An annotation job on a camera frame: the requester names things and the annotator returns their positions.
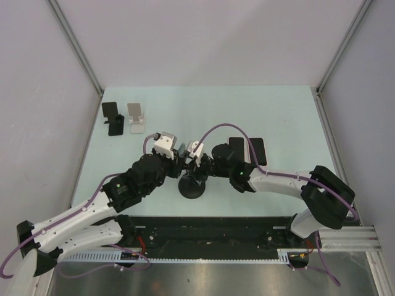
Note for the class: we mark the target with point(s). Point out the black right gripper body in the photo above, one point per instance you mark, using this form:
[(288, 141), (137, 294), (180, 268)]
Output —
[(210, 165)]

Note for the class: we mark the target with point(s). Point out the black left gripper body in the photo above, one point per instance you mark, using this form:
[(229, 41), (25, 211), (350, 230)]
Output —
[(166, 169)]

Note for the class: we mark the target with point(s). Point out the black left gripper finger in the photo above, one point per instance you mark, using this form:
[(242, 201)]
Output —
[(154, 151), (178, 165)]

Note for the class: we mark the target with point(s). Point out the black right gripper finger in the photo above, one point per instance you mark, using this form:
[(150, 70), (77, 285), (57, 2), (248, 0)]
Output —
[(197, 179), (191, 165)]

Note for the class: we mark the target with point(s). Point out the black round-base phone stand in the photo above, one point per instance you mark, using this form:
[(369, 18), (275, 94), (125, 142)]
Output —
[(189, 192)]

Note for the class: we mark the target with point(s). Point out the pink-cased phone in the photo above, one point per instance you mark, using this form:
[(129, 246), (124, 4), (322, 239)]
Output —
[(259, 148), (238, 145)]

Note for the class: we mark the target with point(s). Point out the white phone stand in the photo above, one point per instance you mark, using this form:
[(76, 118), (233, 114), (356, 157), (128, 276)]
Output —
[(136, 118)]

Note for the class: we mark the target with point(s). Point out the black folding phone stand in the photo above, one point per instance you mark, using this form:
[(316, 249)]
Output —
[(114, 119)]

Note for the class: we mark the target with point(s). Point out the white-cased phone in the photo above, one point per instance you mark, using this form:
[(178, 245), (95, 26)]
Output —
[(181, 151)]

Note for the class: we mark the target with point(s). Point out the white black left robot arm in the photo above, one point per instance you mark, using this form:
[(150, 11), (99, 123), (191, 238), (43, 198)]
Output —
[(99, 220)]

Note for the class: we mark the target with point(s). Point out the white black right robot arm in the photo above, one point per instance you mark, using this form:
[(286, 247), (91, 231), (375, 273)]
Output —
[(327, 198)]

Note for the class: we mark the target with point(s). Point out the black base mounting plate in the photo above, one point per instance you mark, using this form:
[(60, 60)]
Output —
[(203, 234)]

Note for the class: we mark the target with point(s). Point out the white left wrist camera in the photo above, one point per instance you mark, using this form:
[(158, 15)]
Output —
[(165, 145)]

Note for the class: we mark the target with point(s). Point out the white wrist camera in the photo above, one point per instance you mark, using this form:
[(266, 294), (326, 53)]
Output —
[(165, 145), (195, 150)]

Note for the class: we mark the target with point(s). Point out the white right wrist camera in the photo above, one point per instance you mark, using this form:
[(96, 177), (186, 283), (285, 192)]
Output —
[(195, 150)]

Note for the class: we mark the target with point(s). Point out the white slotted cable duct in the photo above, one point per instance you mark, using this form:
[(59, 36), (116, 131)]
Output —
[(253, 256)]

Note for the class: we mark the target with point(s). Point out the aluminium frame rail right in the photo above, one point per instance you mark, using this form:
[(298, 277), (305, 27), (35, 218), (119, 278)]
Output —
[(351, 31)]

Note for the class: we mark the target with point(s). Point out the aluminium frame rail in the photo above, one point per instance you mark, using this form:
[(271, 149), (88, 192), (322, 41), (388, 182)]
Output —
[(351, 31), (74, 43)]

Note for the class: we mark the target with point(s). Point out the aluminium frame rail left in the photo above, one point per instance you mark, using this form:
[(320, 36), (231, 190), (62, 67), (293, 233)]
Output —
[(74, 43)]

